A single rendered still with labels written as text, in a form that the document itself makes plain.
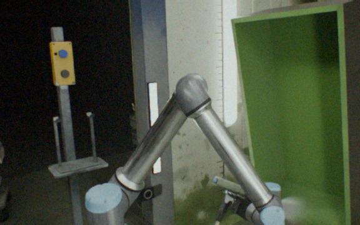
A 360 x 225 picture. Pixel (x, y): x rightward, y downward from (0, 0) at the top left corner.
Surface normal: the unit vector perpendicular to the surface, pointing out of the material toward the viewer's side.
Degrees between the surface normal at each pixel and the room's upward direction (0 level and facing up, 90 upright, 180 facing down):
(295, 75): 102
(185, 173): 90
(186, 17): 90
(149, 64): 90
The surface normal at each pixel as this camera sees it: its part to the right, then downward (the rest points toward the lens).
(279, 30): -0.74, 0.35
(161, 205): 0.56, 0.15
